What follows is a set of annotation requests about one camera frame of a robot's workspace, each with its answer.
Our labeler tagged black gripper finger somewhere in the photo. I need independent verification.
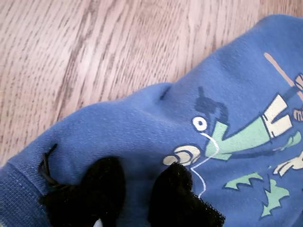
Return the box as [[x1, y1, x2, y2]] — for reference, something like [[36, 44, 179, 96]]
[[148, 162, 226, 227], [37, 156, 126, 227]]

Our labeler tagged blue printed T-shirt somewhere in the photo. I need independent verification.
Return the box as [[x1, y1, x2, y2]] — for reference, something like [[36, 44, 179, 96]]
[[0, 14, 303, 227]]

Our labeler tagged black wire tie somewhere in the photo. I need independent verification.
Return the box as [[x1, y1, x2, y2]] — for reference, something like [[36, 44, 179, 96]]
[[37, 143, 62, 189]]

